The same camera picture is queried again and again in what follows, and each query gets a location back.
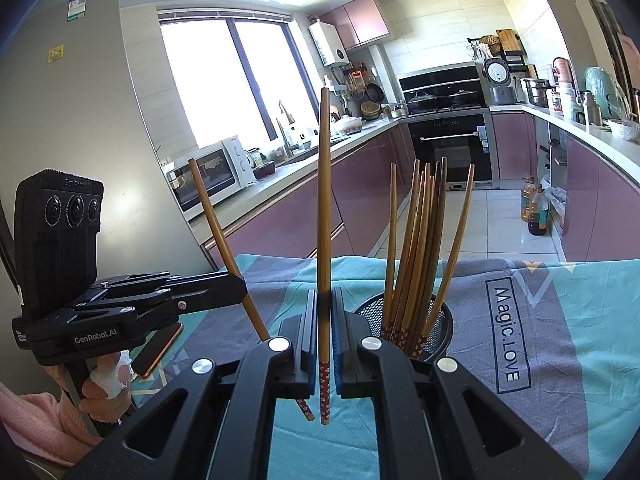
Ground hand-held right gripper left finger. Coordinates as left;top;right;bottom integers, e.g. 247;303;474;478
65;290;319;480

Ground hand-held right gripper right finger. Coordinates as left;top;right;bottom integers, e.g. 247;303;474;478
331;287;583;480

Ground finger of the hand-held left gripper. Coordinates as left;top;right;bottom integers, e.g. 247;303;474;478
97;271;248;297
65;290;247;322

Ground wooden chopstick patterned end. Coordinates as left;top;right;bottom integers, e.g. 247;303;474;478
316;87;332;427
188;158;316;422

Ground black mesh utensil holder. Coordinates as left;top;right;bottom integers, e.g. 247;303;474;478
352;293;454;363

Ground bunch of brown chopsticks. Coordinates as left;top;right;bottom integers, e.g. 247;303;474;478
380;157;476;358

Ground person's left forearm pink sleeve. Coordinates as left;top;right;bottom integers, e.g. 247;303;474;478
0;381;103;463

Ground person's left hand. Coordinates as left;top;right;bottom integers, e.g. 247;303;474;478
44;351;135;413

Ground gold edged smartphone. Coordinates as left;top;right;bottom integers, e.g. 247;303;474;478
132;322;185;380

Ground white microwave oven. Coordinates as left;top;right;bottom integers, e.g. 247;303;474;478
165;135;256;221

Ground pink base cabinets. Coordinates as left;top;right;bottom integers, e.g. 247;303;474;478
200;120;416;271
492;110;640;263

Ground grey refrigerator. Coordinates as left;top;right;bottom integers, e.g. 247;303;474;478
0;0;223;411

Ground metal kitchen faucet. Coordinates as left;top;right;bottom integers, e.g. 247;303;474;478
276;101;296;158

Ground kitchen window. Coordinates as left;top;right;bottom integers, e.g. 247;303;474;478
159;9;321;148

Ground black built-in oven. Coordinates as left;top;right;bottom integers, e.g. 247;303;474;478
407;112;493;183

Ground dark sauce bottle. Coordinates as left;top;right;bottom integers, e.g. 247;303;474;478
527;185;551;237

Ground yellow cooking oil bottle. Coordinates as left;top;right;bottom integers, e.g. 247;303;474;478
520;175;543;223

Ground teal grey printed tablecloth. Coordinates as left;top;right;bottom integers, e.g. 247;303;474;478
127;254;640;480

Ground black lidded cooking pot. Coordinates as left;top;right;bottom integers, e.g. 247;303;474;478
445;89;478;110
407;91;441;113

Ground white plastic trash bag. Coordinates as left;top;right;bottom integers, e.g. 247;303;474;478
541;175;568;231

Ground white gas water heater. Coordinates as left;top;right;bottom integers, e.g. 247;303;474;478
308;22;349;67

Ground black range hood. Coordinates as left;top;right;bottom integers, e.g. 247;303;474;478
398;62;488;96

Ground grey rice cooker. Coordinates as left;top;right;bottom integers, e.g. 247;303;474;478
482;56;519;106

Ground stainless steel stockpot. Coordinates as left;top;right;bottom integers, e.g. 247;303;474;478
522;77;553;107

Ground white plastic container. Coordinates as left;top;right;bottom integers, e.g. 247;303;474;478
559;82;578;116

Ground steel vacuum bottle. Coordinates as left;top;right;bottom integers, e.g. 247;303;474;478
580;91;603;126

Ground pink thermos jug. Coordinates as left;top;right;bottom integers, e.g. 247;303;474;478
551;57;573;86

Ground clear plastic bag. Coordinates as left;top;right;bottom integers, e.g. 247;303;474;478
605;119;640;142

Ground teal appliance cover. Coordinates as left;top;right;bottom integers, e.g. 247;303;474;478
585;66;626;121

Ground pink wall cabinet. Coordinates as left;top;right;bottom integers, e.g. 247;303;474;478
320;0;391;51

